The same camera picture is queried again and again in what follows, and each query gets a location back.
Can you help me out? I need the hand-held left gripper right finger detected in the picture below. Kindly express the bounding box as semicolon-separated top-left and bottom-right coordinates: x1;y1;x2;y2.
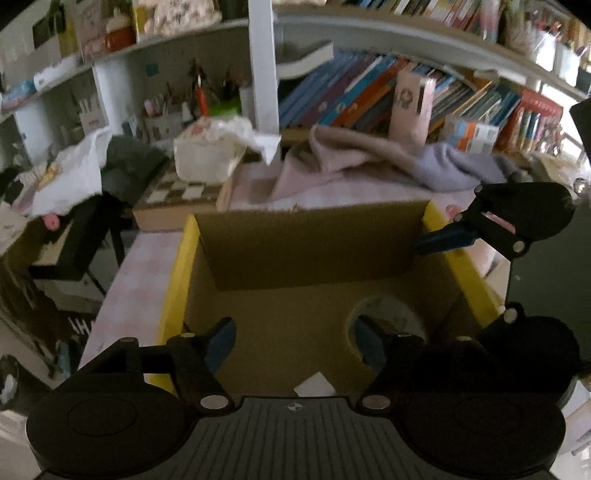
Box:
353;315;485;414

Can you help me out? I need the red pot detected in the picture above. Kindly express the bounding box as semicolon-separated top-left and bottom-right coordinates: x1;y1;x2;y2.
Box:
105;17;137;52

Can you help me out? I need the small white block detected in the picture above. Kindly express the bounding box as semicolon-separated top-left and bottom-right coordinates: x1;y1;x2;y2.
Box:
294;370;339;398

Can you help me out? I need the white plastic bag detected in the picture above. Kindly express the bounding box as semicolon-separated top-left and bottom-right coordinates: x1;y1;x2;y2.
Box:
31;128;114;217

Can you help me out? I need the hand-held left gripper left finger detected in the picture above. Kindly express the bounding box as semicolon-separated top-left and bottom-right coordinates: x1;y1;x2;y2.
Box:
78;316;238;414

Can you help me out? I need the lace covered tissue box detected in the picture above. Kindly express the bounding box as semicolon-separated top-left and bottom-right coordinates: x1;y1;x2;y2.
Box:
173;115;282;183

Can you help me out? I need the floral fabric bag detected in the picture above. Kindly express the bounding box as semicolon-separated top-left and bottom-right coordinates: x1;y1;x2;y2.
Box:
134;0;225;35

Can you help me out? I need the orange white small carton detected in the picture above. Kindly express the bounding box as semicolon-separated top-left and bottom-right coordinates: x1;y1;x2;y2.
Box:
441;114;500;153

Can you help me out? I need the white bookshelf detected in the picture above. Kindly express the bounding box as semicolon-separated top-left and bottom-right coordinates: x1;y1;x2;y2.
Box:
0;0;591;158

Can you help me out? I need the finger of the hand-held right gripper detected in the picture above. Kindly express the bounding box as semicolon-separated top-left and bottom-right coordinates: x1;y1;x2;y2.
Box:
478;302;527;352
413;184;532;259

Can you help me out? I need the pink cloth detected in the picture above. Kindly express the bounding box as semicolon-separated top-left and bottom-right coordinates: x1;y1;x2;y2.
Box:
270;124;435;201

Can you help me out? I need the yellow cardboard box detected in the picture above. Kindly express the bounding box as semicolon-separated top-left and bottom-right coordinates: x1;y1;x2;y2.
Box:
145;199;504;402

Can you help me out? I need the wooden chessboard box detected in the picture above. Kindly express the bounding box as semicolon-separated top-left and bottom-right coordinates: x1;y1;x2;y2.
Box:
133;159;234;232

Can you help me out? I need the row of colourful books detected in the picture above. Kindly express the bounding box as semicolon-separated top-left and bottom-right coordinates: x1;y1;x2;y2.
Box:
278;51;566;155

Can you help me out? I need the cup of pens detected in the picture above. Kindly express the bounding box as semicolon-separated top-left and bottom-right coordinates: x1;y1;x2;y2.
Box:
142;90;185;144

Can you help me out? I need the white tape roll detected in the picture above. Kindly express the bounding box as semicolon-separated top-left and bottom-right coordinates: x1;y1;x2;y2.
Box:
345;295;428;365

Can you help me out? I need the black chair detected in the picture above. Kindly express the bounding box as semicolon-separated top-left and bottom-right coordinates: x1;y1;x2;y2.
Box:
27;193;127;298

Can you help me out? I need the white pen cup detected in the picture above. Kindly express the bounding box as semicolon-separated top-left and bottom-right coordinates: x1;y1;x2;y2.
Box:
556;44;589;86
531;25;561;72

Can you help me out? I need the row of shelf-top books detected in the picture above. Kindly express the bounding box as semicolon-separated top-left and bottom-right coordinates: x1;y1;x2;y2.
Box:
355;0;504;40

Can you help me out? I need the pink pen holder box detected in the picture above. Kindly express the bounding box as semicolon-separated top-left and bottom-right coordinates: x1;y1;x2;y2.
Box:
388;71;435;145

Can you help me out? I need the dark grey cloth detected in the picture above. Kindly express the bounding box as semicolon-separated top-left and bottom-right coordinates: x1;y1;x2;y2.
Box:
99;135;169;206

